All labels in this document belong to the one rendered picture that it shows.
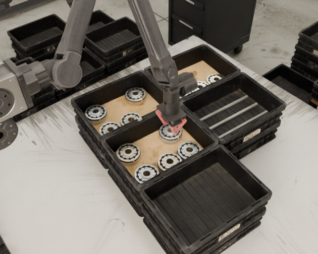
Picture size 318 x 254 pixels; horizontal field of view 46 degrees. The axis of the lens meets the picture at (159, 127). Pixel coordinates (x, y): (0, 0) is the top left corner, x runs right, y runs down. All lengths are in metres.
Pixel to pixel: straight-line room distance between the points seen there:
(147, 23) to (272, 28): 2.99
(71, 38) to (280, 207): 1.11
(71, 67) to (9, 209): 0.87
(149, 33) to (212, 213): 0.71
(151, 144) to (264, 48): 2.34
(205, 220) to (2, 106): 0.83
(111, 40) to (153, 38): 1.74
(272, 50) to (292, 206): 2.31
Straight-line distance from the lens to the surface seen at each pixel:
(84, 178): 1.75
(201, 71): 2.06
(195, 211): 1.47
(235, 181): 1.57
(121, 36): 2.98
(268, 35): 4.00
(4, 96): 1.02
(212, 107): 1.85
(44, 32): 3.15
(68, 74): 1.06
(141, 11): 1.19
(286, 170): 1.83
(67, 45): 1.08
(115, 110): 1.84
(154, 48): 1.22
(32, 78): 1.04
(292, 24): 4.24
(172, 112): 1.32
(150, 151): 1.64
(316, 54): 2.94
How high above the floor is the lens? 2.09
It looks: 46 degrees down
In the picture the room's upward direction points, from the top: 1 degrees counter-clockwise
